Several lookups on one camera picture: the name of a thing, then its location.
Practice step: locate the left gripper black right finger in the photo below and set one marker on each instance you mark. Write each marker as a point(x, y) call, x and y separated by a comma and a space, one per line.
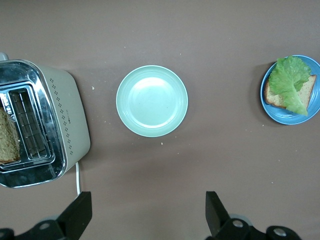
point(227, 227)

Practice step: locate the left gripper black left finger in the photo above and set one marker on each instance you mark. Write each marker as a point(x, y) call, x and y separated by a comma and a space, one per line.
point(65, 222)

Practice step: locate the brown bread slice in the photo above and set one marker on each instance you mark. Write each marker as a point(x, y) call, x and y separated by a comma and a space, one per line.
point(7, 140)
point(274, 98)

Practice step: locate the green lettuce leaf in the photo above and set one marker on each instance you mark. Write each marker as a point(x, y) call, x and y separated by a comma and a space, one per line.
point(290, 82)

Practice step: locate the blue round plate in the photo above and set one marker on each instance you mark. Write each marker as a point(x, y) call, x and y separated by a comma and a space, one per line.
point(287, 117)

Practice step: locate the green round plate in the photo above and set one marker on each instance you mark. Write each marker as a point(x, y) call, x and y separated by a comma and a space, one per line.
point(152, 101)

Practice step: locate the beige chrome toaster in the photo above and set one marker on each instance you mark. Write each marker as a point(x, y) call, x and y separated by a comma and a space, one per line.
point(68, 112)

